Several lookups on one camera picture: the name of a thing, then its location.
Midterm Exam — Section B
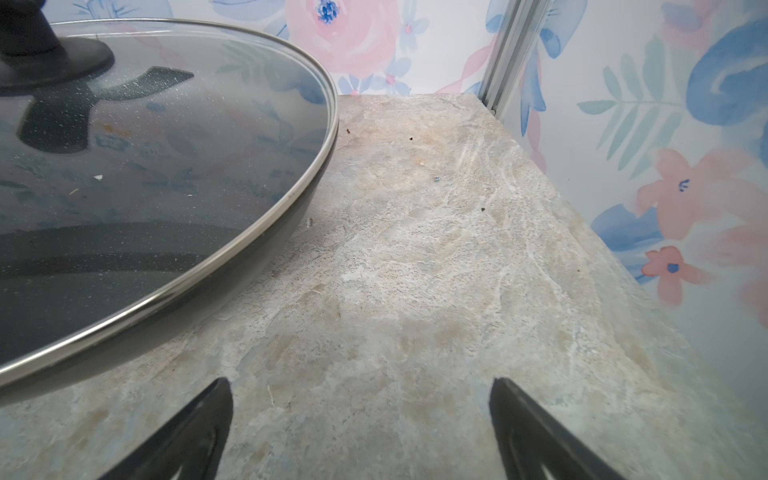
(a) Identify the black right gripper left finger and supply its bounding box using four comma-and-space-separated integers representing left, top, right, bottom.
101, 377, 234, 480

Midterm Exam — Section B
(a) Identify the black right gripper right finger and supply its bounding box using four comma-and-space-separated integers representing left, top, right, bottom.
489, 378, 623, 480

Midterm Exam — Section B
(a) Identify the glass pot lid black handle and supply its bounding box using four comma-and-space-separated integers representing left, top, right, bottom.
0, 0, 340, 388

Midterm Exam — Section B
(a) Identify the black frying pan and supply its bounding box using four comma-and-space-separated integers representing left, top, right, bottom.
1, 149, 333, 405

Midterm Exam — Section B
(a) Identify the aluminium frame post right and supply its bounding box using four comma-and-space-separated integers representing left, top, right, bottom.
478, 0, 552, 119

